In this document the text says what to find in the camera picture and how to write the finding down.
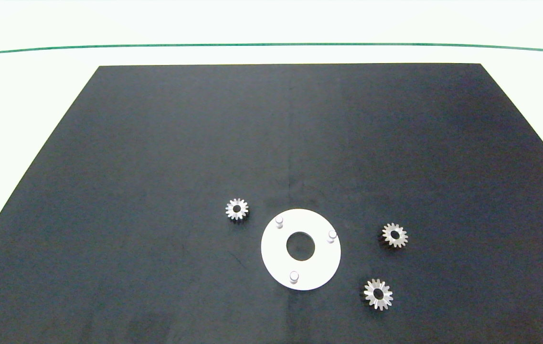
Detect round white pinned carrier plate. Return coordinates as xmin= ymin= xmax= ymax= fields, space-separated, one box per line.
xmin=261 ymin=208 xmax=342 ymax=291

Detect small steel spur gear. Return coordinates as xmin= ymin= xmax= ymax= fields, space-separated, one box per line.
xmin=363 ymin=279 xmax=394 ymax=311
xmin=382 ymin=223 xmax=409 ymax=248
xmin=225 ymin=198 xmax=249 ymax=221

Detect dark rectangular work mat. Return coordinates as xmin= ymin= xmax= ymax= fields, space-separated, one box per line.
xmin=0 ymin=63 xmax=543 ymax=344

